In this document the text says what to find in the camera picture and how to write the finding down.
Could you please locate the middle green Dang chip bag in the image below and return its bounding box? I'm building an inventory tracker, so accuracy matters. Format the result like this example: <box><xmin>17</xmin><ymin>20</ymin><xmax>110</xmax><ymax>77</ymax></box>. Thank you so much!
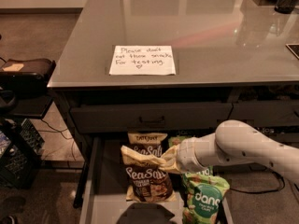
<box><xmin>183</xmin><ymin>166</ymin><xmax>213</xmax><ymax>176</ymax></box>

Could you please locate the green dang chip bag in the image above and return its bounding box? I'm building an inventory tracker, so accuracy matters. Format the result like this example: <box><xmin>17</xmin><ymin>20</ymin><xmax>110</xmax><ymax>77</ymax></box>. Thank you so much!
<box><xmin>183</xmin><ymin>166</ymin><xmax>213</xmax><ymax>176</ymax></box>
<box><xmin>168</xmin><ymin>136</ymin><xmax>187</xmax><ymax>147</ymax></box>
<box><xmin>182</xmin><ymin>173</ymin><xmax>230</xmax><ymax>224</ymax></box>

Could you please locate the dark tablet on counter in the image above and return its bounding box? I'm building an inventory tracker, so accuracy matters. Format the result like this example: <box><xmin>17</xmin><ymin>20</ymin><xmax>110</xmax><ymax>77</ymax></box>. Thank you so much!
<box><xmin>286</xmin><ymin>44</ymin><xmax>299</xmax><ymax>60</ymax></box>

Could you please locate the open middle drawer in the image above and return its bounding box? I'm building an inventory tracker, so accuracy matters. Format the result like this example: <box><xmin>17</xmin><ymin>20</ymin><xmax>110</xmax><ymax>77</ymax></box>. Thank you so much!
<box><xmin>78</xmin><ymin>136</ymin><xmax>234</xmax><ymax>224</ymax></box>

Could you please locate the white handwritten paper note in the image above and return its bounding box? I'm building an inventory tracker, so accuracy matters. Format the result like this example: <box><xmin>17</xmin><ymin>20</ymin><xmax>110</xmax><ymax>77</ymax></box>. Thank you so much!
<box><xmin>109</xmin><ymin>46</ymin><xmax>176</xmax><ymax>76</ymax></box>

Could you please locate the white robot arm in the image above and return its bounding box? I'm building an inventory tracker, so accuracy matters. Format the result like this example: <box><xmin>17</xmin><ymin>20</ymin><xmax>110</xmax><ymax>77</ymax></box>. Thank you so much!
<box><xmin>161</xmin><ymin>120</ymin><xmax>299</xmax><ymax>185</ymax></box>

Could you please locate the black plastic crate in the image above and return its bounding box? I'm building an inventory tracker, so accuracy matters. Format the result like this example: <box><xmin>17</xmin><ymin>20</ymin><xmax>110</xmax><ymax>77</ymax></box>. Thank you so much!
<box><xmin>0</xmin><ymin>119</ymin><xmax>45</xmax><ymax>189</ymax></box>

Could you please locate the black floor cable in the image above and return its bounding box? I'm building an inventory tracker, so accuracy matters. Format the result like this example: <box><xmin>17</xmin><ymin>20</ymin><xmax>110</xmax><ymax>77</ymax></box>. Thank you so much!
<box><xmin>229</xmin><ymin>170</ymin><xmax>286</xmax><ymax>195</ymax></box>

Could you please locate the rear green Dang chip bag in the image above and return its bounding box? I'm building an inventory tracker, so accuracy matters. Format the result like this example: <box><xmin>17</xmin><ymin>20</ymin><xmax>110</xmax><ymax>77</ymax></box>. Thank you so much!
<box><xmin>168</xmin><ymin>136</ymin><xmax>187</xmax><ymax>147</ymax></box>

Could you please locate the right middle drawer front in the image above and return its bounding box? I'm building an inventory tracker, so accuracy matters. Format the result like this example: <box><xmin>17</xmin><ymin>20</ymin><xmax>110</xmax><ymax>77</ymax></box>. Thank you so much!
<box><xmin>264</xmin><ymin>132</ymin><xmax>299</xmax><ymax>143</ymax></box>

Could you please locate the front green Dang chip bag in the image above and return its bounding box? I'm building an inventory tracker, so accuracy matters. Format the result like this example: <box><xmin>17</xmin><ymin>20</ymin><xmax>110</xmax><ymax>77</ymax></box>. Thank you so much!
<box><xmin>182</xmin><ymin>173</ymin><xmax>230</xmax><ymax>224</ymax></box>

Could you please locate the top left drawer front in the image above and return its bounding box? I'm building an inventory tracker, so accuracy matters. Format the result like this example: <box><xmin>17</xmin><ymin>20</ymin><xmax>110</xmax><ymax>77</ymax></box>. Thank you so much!
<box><xmin>70</xmin><ymin>102</ymin><xmax>232</xmax><ymax>133</ymax></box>

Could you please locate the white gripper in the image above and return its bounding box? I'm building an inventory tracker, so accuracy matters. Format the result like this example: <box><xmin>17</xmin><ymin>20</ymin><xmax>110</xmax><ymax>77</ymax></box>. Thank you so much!
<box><xmin>162</xmin><ymin>138</ymin><xmax>205</xmax><ymax>175</ymax></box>

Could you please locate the grey desk cabinet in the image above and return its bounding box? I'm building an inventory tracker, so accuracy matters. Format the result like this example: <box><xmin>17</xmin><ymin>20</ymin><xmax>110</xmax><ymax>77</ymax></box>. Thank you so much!
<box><xmin>47</xmin><ymin>0</ymin><xmax>299</xmax><ymax>209</ymax></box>

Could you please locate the brown sea salt chip bag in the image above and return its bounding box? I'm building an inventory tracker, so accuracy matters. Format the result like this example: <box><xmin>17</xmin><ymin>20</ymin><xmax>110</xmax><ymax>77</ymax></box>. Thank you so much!
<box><xmin>121</xmin><ymin>146</ymin><xmax>176</xmax><ymax>203</ymax></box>
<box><xmin>128</xmin><ymin>133</ymin><xmax>167</xmax><ymax>157</ymax></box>

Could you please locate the top right drawer front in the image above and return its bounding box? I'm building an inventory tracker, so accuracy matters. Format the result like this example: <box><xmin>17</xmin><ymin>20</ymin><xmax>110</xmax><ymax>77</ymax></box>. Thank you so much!
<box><xmin>230</xmin><ymin>100</ymin><xmax>299</xmax><ymax>127</ymax></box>

